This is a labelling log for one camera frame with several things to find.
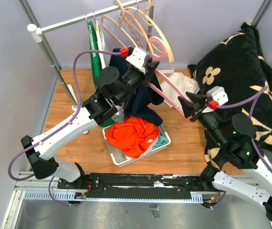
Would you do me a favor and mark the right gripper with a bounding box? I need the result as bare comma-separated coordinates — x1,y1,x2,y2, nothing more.
177,91,227,146

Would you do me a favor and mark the aluminium frame post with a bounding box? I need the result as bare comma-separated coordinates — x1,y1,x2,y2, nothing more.
251,0,272,27

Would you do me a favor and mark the folded white cloth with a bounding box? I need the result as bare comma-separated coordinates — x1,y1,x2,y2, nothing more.
160,72,200,109

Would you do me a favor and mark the metal clothes rack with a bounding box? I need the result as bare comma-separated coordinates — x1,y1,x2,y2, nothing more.
27,0,175,135

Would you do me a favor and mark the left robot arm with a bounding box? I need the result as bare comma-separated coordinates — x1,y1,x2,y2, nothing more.
21,60,159,189

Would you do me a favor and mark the white and navy shirt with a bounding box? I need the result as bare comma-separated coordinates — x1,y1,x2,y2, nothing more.
95,21,125,127

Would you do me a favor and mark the beige hanger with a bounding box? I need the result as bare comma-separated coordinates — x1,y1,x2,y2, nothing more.
101,0,138,47

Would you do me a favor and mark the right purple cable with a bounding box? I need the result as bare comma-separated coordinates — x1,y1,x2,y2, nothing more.
217,86,272,189

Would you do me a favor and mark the pink hanger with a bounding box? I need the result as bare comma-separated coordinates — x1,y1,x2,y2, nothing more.
147,36,187,116

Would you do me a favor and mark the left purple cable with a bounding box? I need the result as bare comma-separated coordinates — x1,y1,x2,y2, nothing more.
8,49,122,206

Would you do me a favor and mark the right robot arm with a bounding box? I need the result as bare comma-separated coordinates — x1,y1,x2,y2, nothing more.
178,87,272,222

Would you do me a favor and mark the cream hanger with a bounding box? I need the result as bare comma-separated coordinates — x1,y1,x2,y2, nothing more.
136,0,175,64

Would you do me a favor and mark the green hanger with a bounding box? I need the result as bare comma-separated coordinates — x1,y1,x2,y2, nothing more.
88,21,97,65

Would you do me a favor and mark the black floral blanket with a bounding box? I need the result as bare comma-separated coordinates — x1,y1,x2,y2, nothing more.
188,21,272,167

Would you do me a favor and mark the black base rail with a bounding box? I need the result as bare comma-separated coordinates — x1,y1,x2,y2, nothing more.
57,173,207,200

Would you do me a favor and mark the purple cable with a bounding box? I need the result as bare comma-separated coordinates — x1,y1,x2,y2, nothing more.
217,86,272,189
8,49,122,206

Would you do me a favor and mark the orange t shirt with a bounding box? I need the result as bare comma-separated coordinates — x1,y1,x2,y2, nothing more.
105,116,160,158

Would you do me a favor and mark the green t shirt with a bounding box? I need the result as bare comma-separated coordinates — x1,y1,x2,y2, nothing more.
87,21,117,128

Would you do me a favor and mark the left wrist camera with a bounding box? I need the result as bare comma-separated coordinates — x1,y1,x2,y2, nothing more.
120,47,150,75

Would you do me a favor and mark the navy t shirt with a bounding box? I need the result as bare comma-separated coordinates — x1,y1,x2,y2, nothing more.
109,55,164,126

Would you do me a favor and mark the white plastic basket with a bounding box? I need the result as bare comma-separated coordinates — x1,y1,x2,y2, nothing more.
102,125,171,167

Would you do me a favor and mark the teal t shirt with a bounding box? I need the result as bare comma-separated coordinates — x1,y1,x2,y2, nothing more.
152,133,167,149

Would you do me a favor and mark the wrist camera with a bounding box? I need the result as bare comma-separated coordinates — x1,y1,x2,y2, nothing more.
120,47,150,75
203,86,228,113

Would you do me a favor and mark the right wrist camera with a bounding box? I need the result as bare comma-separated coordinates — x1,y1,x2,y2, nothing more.
203,86,228,113

